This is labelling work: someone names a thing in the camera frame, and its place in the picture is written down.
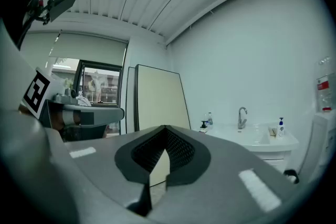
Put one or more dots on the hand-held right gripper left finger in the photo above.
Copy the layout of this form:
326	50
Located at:
105	165

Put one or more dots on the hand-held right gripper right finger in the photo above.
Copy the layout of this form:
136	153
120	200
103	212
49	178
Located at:
223	191

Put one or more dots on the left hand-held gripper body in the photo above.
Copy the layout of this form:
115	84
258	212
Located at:
35	93

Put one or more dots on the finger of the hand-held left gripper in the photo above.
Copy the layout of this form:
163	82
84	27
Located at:
105	115

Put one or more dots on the black soap dispenser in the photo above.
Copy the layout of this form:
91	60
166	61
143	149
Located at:
203	127

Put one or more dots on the clear water bottle blue cap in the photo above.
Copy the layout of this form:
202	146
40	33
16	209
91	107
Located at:
210	120

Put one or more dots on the clear water bottle blue label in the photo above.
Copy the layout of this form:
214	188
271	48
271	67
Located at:
205	117

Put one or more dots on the white and blue pump bottle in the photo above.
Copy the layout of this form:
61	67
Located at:
281	129

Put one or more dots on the white plastic container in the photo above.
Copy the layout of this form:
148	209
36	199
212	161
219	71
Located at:
320	144

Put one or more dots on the white board with black edge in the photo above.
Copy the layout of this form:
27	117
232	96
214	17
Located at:
130	102

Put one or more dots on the black-framed window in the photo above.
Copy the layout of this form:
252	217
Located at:
99	86

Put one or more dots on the beige board with black edge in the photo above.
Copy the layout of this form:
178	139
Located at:
160	99

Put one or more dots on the white vanity cabinet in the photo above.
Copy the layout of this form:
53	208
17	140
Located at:
273	160

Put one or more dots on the white washbasin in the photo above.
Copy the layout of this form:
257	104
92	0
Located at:
249	137

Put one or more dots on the grey roller blind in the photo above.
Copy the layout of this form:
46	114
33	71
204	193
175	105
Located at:
89	47

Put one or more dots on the black bag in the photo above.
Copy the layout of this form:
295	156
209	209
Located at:
292	175

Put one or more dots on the chrome faucet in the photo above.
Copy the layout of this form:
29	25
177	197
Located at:
242	119

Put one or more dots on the beige loofah sponge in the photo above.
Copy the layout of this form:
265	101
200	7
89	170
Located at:
272	132

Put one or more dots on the large clear water jug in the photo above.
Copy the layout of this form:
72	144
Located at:
325	84

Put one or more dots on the black head-mounted camera rig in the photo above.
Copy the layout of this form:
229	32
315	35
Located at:
61	4

